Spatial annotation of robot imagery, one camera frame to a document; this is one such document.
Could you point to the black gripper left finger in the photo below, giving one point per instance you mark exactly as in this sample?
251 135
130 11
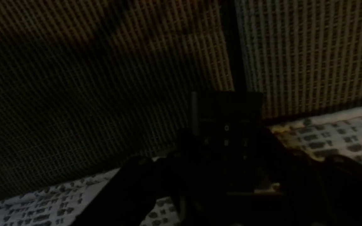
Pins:
135 196

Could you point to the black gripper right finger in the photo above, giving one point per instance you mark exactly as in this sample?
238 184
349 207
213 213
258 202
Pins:
327 196

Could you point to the black remote control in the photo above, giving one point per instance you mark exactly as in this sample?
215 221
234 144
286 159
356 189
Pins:
227 108

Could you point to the white black-dotted pillow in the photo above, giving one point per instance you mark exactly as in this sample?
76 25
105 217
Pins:
345 133

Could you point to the brown sofa back cushion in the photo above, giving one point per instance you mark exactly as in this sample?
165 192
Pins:
106 83
315 50

